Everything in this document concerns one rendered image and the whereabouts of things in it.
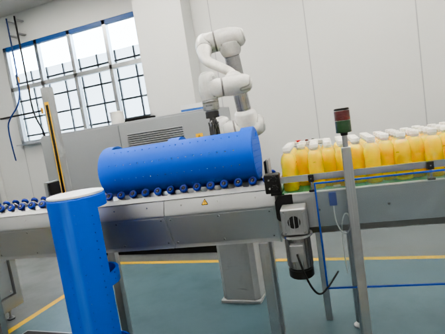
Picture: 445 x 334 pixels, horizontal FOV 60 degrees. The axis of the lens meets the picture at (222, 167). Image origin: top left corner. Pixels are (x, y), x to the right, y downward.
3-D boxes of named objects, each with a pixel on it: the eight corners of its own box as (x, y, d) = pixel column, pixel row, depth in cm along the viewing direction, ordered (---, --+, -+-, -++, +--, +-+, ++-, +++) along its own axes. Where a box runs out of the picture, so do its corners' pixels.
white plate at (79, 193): (61, 200, 178) (61, 202, 178) (113, 187, 198) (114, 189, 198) (36, 199, 196) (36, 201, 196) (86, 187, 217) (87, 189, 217)
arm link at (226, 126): (214, 148, 287) (206, 119, 284) (238, 143, 285) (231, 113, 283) (212, 150, 271) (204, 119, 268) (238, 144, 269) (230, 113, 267)
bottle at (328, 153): (338, 185, 184) (332, 144, 182) (322, 186, 188) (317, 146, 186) (341, 182, 190) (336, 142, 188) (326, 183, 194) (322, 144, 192)
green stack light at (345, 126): (335, 132, 163) (334, 121, 163) (351, 130, 162) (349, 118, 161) (336, 134, 157) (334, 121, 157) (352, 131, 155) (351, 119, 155)
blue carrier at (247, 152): (126, 191, 243) (118, 146, 241) (264, 175, 220) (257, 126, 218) (101, 200, 215) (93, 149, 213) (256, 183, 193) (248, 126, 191)
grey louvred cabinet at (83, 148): (91, 242, 510) (71, 133, 495) (247, 236, 434) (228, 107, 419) (62, 258, 460) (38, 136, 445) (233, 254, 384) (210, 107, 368)
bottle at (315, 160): (312, 186, 192) (306, 147, 190) (326, 185, 189) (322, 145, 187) (310, 189, 185) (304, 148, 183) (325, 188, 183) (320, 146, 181)
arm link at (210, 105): (199, 101, 211) (201, 112, 211) (216, 99, 208) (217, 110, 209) (204, 102, 219) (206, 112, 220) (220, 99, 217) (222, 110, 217)
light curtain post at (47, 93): (90, 317, 290) (45, 88, 272) (97, 317, 288) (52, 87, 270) (85, 322, 284) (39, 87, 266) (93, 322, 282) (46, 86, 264)
